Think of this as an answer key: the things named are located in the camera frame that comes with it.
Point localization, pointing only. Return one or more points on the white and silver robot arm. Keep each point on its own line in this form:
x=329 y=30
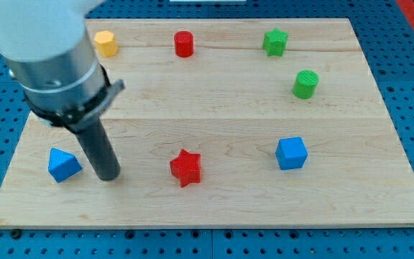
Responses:
x=49 y=52

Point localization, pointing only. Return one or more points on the red star block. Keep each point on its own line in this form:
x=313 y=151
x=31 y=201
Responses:
x=186 y=167

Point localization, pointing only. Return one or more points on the green star block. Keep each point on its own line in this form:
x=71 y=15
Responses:
x=274 y=42

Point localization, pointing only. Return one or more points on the wooden board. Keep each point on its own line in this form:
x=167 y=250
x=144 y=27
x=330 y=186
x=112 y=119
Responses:
x=230 y=103

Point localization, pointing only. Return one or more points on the blue cube block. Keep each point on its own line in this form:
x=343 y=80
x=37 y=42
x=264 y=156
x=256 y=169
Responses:
x=291 y=153

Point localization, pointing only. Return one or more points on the red cylinder block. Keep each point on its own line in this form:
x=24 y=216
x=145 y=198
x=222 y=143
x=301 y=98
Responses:
x=184 y=44

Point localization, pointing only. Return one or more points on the green cylinder block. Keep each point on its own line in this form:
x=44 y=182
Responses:
x=305 y=84

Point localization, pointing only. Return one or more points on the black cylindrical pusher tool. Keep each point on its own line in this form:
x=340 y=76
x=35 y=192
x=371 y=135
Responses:
x=99 y=152

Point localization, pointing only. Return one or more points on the yellow hexagon block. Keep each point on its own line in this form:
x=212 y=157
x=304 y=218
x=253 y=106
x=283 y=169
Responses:
x=106 y=44

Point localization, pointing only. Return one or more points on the blue triangle block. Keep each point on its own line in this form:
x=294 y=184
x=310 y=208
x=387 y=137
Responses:
x=62 y=165

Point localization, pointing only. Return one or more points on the blue perforated mat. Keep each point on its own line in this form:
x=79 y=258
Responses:
x=385 y=33

